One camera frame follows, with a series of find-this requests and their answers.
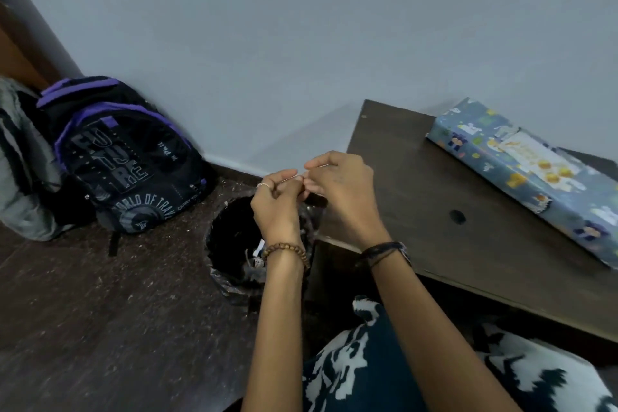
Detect person's right hand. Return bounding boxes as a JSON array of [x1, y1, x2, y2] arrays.
[[303, 151, 393, 254]]

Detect person's left hand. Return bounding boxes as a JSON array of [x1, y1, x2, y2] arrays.
[[250, 168, 310, 249]]

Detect clear tape wad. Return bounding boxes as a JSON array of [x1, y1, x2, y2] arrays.
[[279, 163, 334, 183]]

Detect happy birthday card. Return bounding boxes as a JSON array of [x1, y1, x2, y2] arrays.
[[500, 129, 588, 193]]

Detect person's right forearm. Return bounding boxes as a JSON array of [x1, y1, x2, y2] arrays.
[[369, 257, 525, 412]]

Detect person's left forearm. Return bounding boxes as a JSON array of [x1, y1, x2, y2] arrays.
[[241, 254, 310, 412]]

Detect crumpled paper scraps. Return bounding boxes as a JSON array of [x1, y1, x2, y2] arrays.
[[243, 240, 267, 272]]

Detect black lined trash bin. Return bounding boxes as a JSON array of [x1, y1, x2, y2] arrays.
[[203, 194, 329, 306]]

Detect small dark wooden table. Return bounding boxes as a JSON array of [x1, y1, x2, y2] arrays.
[[316, 98, 618, 364]]

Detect black purple backpack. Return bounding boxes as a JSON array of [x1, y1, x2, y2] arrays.
[[36, 76, 218, 258]]

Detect teal white patterned trousers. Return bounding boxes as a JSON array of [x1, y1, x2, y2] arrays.
[[301, 295, 618, 412]]

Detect grey bag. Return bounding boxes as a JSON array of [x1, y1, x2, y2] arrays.
[[0, 76, 66, 243]]

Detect brown wooden door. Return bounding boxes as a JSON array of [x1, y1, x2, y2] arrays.
[[0, 0, 86, 94]]

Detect brown beaded bracelet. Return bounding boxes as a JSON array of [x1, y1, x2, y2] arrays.
[[260, 242, 312, 272]]

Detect black thread bracelet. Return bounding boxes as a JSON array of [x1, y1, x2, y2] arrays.
[[357, 241, 412, 268]]

